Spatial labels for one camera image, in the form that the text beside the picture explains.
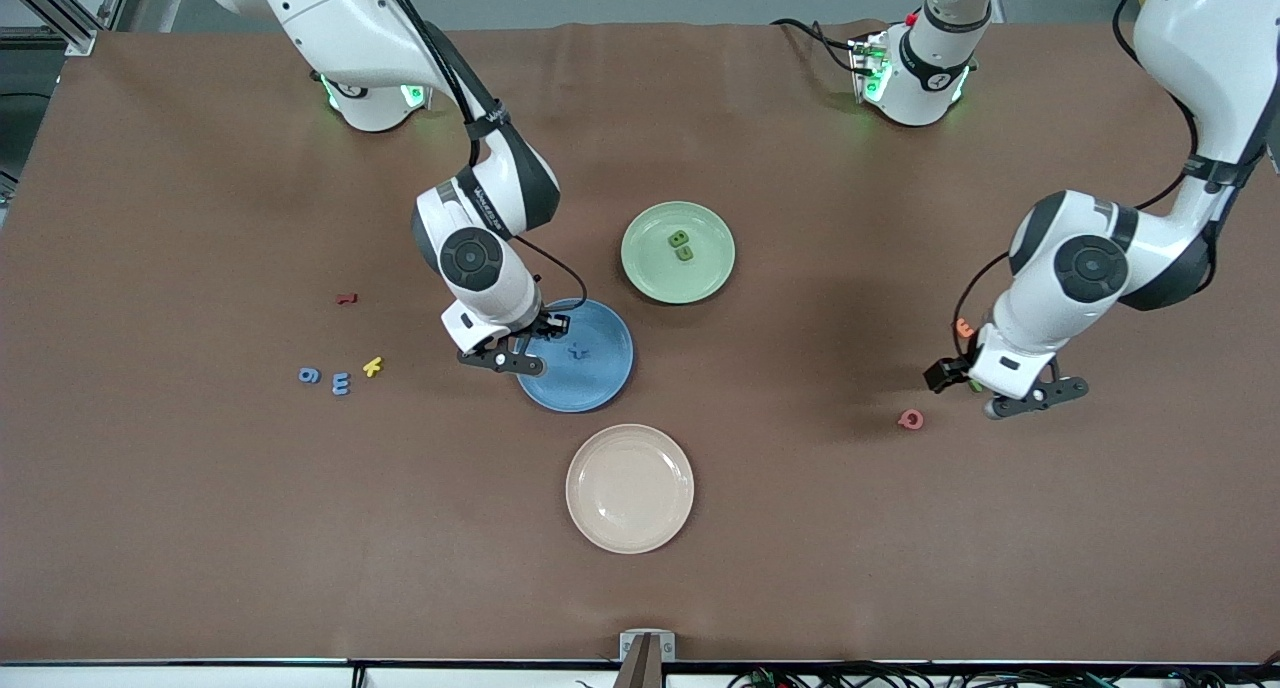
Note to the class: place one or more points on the yellow foam letter K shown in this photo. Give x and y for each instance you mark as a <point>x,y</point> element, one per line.
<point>371,368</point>

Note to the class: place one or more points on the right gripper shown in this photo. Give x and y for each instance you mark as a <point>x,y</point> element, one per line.
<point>543,324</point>

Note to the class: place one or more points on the grey metal mount bracket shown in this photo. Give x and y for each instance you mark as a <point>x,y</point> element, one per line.
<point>646,648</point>

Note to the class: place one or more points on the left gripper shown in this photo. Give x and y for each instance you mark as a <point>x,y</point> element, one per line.
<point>941,373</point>

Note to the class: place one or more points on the orange foam letter E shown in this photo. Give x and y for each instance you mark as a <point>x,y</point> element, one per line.
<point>965,330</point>

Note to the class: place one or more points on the beige plate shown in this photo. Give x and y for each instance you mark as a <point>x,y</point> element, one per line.
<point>630,488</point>

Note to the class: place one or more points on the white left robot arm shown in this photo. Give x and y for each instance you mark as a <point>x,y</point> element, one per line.
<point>1220,48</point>

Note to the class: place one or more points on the brown table cover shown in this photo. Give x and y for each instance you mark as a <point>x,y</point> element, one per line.
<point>200,518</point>

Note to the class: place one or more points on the blue foam number 9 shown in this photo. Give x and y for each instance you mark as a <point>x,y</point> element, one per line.
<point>316,376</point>

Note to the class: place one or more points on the blue plate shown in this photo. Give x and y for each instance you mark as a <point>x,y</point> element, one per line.
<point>600,378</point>

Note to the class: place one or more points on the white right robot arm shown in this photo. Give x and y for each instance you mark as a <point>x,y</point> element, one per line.
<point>330,8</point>

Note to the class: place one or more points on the green plate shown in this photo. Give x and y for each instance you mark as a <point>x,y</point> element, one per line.
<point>660,278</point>

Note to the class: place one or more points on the aluminium frame profile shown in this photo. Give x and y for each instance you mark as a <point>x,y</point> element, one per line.
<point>60,13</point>

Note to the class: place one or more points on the pink foam letter Q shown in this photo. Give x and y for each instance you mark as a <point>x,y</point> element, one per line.
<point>902,420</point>

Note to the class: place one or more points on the blue foam letter E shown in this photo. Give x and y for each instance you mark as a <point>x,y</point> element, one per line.
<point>341,385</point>

